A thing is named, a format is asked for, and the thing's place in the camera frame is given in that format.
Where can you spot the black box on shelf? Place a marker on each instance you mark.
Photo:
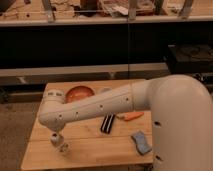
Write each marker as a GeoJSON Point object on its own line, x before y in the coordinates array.
{"type": "Point", "coordinates": [182, 59]}

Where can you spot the orange wooden bowl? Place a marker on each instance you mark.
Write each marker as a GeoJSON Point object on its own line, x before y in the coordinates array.
{"type": "Point", "coordinates": [78, 92]}

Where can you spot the orange toy carrot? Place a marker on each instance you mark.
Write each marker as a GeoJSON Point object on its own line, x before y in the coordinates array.
{"type": "Point", "coordinates": [130, 116]}

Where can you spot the wooden table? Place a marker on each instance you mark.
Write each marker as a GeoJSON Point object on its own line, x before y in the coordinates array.
{"type": "Point", "coordinates": [87, 146]}

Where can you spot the translucent plastic cup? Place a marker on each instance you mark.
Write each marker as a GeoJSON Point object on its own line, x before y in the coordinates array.
{"type": "Point", "coordinates": [103, 90]}

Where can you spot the long metal shelf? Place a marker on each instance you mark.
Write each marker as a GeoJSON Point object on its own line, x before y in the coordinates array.
{"type": "Point", "coordinates": [27, 76]}

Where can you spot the blue sponge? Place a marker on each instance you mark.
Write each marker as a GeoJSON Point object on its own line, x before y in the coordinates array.
{"type": "Point", "coordinates": [141, 143]}

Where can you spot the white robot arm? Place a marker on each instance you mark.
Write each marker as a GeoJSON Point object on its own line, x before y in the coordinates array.
{"type": "Point", "coordinates": [181, 111]}

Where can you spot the black white striped block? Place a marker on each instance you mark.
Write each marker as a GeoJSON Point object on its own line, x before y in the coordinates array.
{"type": "Point", "coordinates": [107, 124]}

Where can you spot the clear plastic bottle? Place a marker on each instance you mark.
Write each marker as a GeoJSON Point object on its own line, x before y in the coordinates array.
{"type": "Point", "coordinates": [57, 140]}

